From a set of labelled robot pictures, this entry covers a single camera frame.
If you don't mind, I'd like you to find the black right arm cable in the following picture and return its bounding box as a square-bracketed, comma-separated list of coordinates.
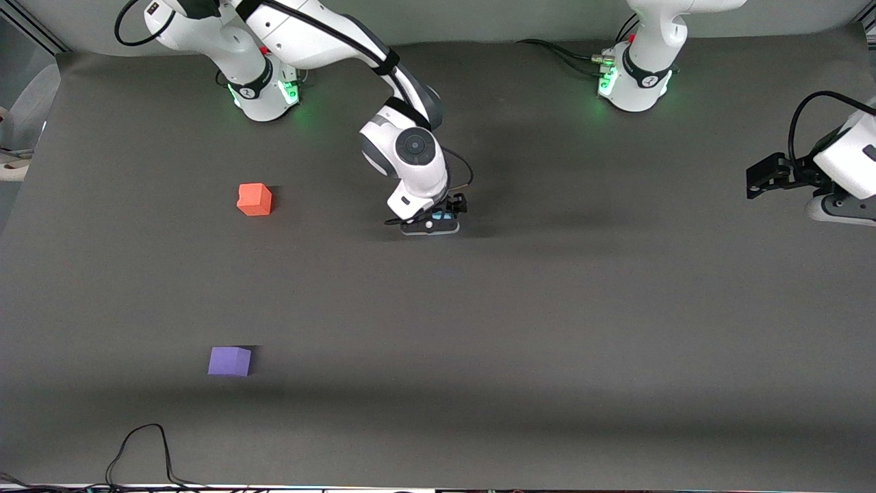
[114, 0, 474, 227]

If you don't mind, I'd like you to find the grey plastic chair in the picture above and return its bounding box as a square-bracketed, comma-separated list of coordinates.
[0, 64, 62, 182]

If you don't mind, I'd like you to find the dark grey table mat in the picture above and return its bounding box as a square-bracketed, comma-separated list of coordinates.
[0, 24, 876, 488]

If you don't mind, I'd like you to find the purple block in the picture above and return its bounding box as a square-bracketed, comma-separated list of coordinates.
[207, 346, 252, 377]

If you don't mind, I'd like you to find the thin black looped cable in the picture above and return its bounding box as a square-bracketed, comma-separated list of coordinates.
[106, 423, 206, 490]

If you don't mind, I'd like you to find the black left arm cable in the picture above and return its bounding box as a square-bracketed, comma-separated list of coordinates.
[788, 91, 876, 165]

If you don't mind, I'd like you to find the black cable bundle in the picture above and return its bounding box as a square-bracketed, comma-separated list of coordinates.
[0, 471, 110, 493]

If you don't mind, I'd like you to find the orange block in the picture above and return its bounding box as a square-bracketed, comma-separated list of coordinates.
[237, 183, 273, 217]

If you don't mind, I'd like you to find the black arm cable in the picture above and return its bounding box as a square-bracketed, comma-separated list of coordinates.
[114, 0, 474, 227]
[788, 91, 876, 165]

